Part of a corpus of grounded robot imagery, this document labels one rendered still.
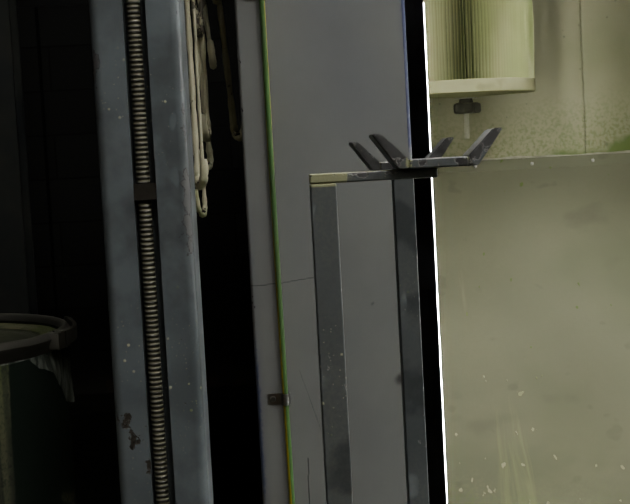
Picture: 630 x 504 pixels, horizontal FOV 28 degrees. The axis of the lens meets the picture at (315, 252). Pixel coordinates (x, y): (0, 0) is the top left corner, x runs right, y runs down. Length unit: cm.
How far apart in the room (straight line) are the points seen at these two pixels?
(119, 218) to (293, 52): 54
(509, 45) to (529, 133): 41
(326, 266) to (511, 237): 241
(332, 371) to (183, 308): 12
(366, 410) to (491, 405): 161
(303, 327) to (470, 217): 186
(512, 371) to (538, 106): 72
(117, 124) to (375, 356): 59
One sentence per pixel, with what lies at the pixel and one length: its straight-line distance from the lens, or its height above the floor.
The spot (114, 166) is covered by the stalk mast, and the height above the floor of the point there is 110.
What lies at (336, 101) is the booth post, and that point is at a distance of 134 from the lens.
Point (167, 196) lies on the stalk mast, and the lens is 84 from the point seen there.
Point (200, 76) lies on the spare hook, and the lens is 143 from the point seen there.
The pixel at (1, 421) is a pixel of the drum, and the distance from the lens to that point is 176.
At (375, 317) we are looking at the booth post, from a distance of 135.
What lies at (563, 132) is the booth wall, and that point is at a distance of 330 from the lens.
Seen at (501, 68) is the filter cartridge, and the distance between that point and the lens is 291.
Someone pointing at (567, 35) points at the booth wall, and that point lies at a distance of 332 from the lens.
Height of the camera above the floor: 109
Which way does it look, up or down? 4 degrees down
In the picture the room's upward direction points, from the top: 3 degrees counter-clockwise
